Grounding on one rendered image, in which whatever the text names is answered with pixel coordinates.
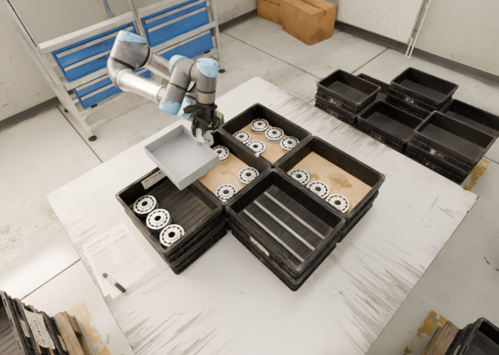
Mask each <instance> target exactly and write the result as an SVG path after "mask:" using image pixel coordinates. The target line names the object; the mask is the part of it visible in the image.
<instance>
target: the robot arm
mask: <svg viewBox="0 0 499 355"><path fill-rule="evenodd" d="M136 68H146V69H148V70H150V71H152V72H153V73H155V74H157V75H159V76H161V77H163V78H165V79H167V80H169V83H168V85H167V86H165V85H162V84H160V83H157V82H154V81H152V80H150V79H146V78H144V77H142V76H139V75H136V74H135V70H136ZM107 71H108V75H109V77H110V79H111V81H112V82H113V83H114V85H115V86H117V87H118V88H119V89H121V90H123V91H131V92H134V93H136V94H138V95H140V96H142V97H145V98H147V99H149V100H151V101H154V102H156V103H158V104H160V105H159V109H160V110H161V111H165V112H166V113H168V114H171V115H174V116H176V115H177V116H179V117H180V118H182V119H184V120H188V121H189V122H192V125H191V131H192V135H193V136H194V139H195V141H196V143H197V144H198V145H199V146H200V143H205V139H207V140H212V135H211V134H210V133H209V131H211V130H213V131H214V130H216V129H219V120H220V117H217V112H216V109H217V108H218V105H216V104H215V95H216V87H217V78H218V63H217V62H216V61H215V60H214V59H209V58H200V59H199V60H198V61H195V60H192V59H189V58H188V57H185V56H179V55H175V56H173V57H172V58H171V59H170V61H169V60H167V59H164V58H163V57H161V56H159V55H158V54H156V53H155V52H153V51H151V48H150V46H149V45H147V44H146V39H144V38H143V37H141V36H138V35H136V34H133V33H129V32H127V31H124V30H121V31H120V32H119V33H118V35H117V38H116V40H115V43H114V46H113V48H112V51H111V54H110V56H109V58H108V61H107ZM217 120H218V125H217Z"/></svg>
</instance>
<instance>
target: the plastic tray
mask: <svg viewBox="0 0 499 355"><path fill-rule="evenodd" d="M143 148H144V150H145V152H146V154H147V156H148V157H149V158H150V159H151V160H152V161H153V162H154V163H155V164H156V165H157V166H158V167H159V168H160V169H161V170H162V171H163V173H164V174H165V175H166V176H167V177H168V178H169V179H170V180H171V181H172V182H173V183H174V184H175V185H176V186H177V187H178V188H179V190H180V191H181V190H182V189H184V188H186V187H187V186H188V185H189V184H191V183H193V182H194V181H195V180H197V179H198V178H200V177H201V176H202V175H204V174H206V173H207V172H208V171H209V170H211V169H213V168H214V167H216V166H217V165H218V164H219V163H221V161H220V157H219V154H218V153H216V152H215V151H214V150H213V149H211V148H210V147H209V146H208V145H206V144H205V143H200V146H199V145H198V144H197V143H196V141H195V139H194V136H193V135H192V132H191V131H190V130H188V128H187V127H185V126H184V125H183V124H181V125H179V126H177V127H176V128H173V129H172V130H171V131H169V132H167V133H165V134H164V135H162V136H161V137H158V138H157V139H156V140H154V141H152V142H150V143H149V144H147V145H145V146H144V147H143Z"/></svg>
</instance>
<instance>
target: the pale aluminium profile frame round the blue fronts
mask: <svg viewBox="0 0 499 355"><path fill-rule="evenodd" d="M4 2H5V4H6V5H7V7H8V8H9V10H10V12H11V13H12V14H13V17H14V18H15V20H16V21H17V23H18V24H19V26H20V28H21V29H22V31H23V32H24V34H25V35H26V37H27V39H28V41H29V42H30V43H31V45H32V47H33V49H34V50H35V52H36V53H37V55H38V56H39V58H40V59H41V61H42V63H43V65H44V66H45V67H46V69H47V71H48V73H49V74H50V76H51V77H52V79H53V81H54V82H55V83H56V84H55V85H54V83H53V81H52V79H51V78H50V76H49V75H48V73H47V71H46V70H45V68H44V67H43V65H42V63H41V62H40V61H39V59H38V57H37V55H36V54H35V53H34V51H33V49H32V47H31V46H30V45H29V43H28V41H27V40H26V38H25V36H24V35H23V33H22V32H21V30H20V29H19V27H18V25H17V24H16V22H15V21H14V19H13V17H12V16H11V15H10V13H9V11H8V9H7V8H6V7H5V5H4V3H3V1H2V0H0V8H1V10H2V12H3V14H4V15H5V16H6V18H7V20H8V21H9V23H10V24H11V26H12V27H13V29H14V30H15V32H16V33H17V35H18V37H19V38H20V39H21V41H22V43H23V44H24V46H25V47H26V49H27V51H28V52H29V54H30V55H31V57H32V58H33V60H34V62H35V63H36V64H37V66H38V68H39V70H40V71H41V72H42V74H43V75H44V77H45V79H46V80H47V81H48V83H49V85H50V86H51V87H52V89H53V91H54V93H55V94H56V95H57V97H58V98H59V101H60V102H61V104H62V105H63V106H64V108H65V110H64V111H65V112H69V113H70V114H71V115H72V116H73V117H74V119H75V120H76V121H77V122H78V123H79V124H80V125H81V126H82V128H83V129H84V130H85V132H86V133H87V135H88V136H89V138H88V140H89V141H95V140H96V138H97V136H95V135H93V134H92V133H91V131H92V130H94V129H96V128H98V127H100V126H102V125H104V124H106V123H108V122H110V121H112V120H113V119H115V118H117V117H119V116H121V115H123V114H125V113H127V112H129V111H131V110H133V109H135V108H137V107H139V106H141V105H143V104H145V103H147V102H149V101H150V100H149V99H147V98H145V97H144V98H142V99H141V100H138V101H136V102H134V103H132V104H130V105H128V106H126V107H125V108H122V109H120V110H119V111H116V112H114V113H113V114H110V115H108V116H107V117H104V118H102V119H101V120H98V121H96V122H95V123H92V124H87V123H86V122H85V118H86V117H87V116H88V115H89V114H92V113H94V112H95V111H98V110H100V109H101V108H104V107H106V106H107V105H110V104H112V103H114V102H116V101H118V100H121V99H122V98H124V97H127V96H128V95H130V94H133V92H131V91H123V92H121V93H119V94H117V95H115V96H113V97H111V98H109V99H106V100H104V101H102V102H100V103H98V104H94V105H92V106H90V108H87V109H85V110H84V111H81V112H79V111H78V109H77V108H76V106H75V105H74V103H76V102H79V100H78V99H77V98H76V95H75V93H73V94H71V95H69V94H68V92H67V91H69V90H71V89H72V88H75V87H77V86H79V85H82V84H84V83H86V82H89V81H91V80H93V79H96V78H97V77H100V76H102V75H104V74H107V73H108V71H107V66H106V67H104V68H101V69H99V70H97V71H95V72H92V73H90V74H87V75H85V76H82V77H80V78H79V79H75V80H74V81H71V82H68V81H67V80H65V81H62V82H61V81H60V80H59V77H58V76H57V75H56V73H55V71H54V69H53V67H54V66H57V63H56V62H52V63H49V61H48V60H47V58H46V56H45V55H44V54H43V52H42V50H41V48H40V47H39V45H38V43H37V42H36V40H35V39H34V37H33V35H32V33H31V32H30V30H29V28H28V27H27V25H26V24H25V21H24V20H23V18H22V17H21V15H20V14H19V12H18V10H17V9H16V7H15V5H14V3H13V2H12V0H4ZM102 2H103V4H104V6H105V10H106V12H107V14H108V17H109V19H112V18H114V16H113V13H112V12H111V8H110V6H109V3H108V0H102ZM128 4H129V7H130V9H131V13H132V14H134V17H135V19H136V20H135V21H134V22H135V24H136V27H137V30H136V31H137V33H138V34H139V35H140V36H141V37H143V38H144V39H146V36H145V34H144V28H143V26H142V24H141V21H140V17H139V15H138V12H137V8H136V5H135V3H134V0H128ZM206 5H207V6H208V5H210V8H211V14H212V22H210V23H207V24H205V25H202V26H200V27H197V28H195V29H194V30H191V31H189V32H186V33H184V34H181V35H179V36H176V37H175V38H172V39H170V40H167V41H165V42H162V43H160V44H159V45H155V46H154V47H151V51H153V52H158V51H160V50H162V49H164V48H167V47H169V46H171V45H173V44H176V43H178V42H181V41H183V40H184V39H188V38H189V37H191V36H194V35H196V34H199V33H201V32H203V31H205V30H208V29H210V28H212V27H213V29H214V34H215V35H214V36H213V37H212V40H213V39H215V44H214V43H212V44H213V49H211V50H210V51H206V52H204V53H202V54H201V55H200V56H196V57H195V58H193V59H192V60H195V61H198V60H199V59H200V58H207V57H208V58H209V59H214V60H215V61H216V62H217V63H218V66H219V68H220V70H219V71H218V72H219V73H223V72H225V70H224V69H222V68H224V65H223V59H222V53H221V42H220V36H219V30H218V20H217V14H216V8H215V0H209V1H208V2H207V3H206ZM136 14H137V16H136ZM137 18H138V19H137ZM38 49H39V51H40V53H41V54H42V55H41V54H40V53H39V52H38ZM215 53H217V55H218V57H216V56H213V54H215ZM150 73H151V79H150V80H152V81H154V82H157V83H161V82H162V79H164V78H163V77H161V76H159V75H157V74H155V73H153V72H151V71H150ZM75 98H76V99H75ZM74 99H75V100H74Z"/></svg>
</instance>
